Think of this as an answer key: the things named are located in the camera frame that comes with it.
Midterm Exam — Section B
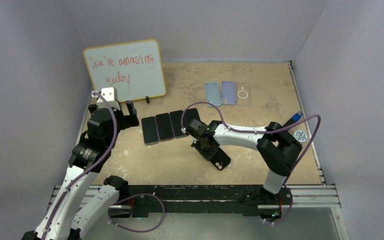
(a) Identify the yellow framed whiteboard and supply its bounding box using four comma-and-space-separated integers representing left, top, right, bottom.
83, 39, 167, 102

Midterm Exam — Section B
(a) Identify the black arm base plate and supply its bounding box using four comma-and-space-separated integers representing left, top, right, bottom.
115, 184, 293, 221

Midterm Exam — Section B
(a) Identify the clear magsafe phone case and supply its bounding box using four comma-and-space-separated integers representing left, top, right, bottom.
236, 82, 252, 107

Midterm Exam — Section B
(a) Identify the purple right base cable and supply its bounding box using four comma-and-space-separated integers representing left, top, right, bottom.
261, 186, 295, 226

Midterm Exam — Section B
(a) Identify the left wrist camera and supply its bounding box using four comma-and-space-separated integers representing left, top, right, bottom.
91, 87, 121, 110

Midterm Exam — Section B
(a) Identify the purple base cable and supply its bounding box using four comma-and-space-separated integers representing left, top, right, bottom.
107, 193, 166, 234
261, 186, 295, 226

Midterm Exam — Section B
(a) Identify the black phone case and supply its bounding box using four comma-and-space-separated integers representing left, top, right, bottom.
204, 147, 231, 171

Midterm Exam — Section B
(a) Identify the small white blue jar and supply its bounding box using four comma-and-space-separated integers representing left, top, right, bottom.
293, 130, 309, 143

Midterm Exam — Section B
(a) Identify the light blue phone case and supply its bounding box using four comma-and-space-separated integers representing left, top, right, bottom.
204, 82, 222, 107

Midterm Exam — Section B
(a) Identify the black smartphone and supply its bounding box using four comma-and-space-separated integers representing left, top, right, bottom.
141, 116, 160, 146

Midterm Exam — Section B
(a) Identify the lilac phone case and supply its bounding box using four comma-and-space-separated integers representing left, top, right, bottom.
221, 81, 236, 105

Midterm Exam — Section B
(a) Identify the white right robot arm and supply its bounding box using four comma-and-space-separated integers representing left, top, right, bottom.
181, 119, 303, 204

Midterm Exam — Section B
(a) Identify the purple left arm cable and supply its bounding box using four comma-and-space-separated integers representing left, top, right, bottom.
40, 90, 119, 240

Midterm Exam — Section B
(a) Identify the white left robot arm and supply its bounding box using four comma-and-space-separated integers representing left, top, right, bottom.
22, 100, 139, 240

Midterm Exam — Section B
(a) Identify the black phone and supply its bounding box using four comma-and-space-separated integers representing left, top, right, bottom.
183, 108, 201, 127

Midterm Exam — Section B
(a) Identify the blue stapler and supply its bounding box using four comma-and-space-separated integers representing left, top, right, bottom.
283, 111, 303, 127

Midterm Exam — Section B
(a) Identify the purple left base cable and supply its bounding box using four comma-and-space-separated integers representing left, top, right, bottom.
107, 193, 166, 234

